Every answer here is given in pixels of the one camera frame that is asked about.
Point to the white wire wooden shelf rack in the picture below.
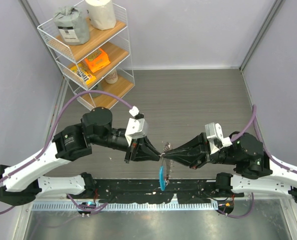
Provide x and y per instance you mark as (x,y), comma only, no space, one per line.
(91,47)

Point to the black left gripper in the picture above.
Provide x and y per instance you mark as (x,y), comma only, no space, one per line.
(134,147)

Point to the orange snack box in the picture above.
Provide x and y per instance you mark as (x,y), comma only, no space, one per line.
(97,60)

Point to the yellow candy bag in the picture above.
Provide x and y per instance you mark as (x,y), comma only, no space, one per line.
(83,72)

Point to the metal key organizer blue handle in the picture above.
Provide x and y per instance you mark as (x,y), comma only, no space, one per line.
(165,167)

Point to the white patterned cup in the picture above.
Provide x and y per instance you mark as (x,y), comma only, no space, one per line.
(112,77)

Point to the grey green cup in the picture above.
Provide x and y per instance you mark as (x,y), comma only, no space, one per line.
(98,87)

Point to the white slotted cable duct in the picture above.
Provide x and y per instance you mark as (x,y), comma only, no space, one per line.
(114,207)

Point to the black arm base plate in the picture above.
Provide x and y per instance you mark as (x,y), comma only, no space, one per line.
(141,191)

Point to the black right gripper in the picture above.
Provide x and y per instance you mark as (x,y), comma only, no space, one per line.
(199,144)

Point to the white paper towel roll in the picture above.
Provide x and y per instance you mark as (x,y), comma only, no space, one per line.
(101,14)

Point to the grey wrapped paper roll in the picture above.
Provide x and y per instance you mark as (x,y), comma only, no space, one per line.
(72,25)

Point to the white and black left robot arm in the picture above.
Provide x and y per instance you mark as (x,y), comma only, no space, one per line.
(26,181)

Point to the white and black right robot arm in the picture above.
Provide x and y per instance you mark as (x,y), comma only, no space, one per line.
(255,170)

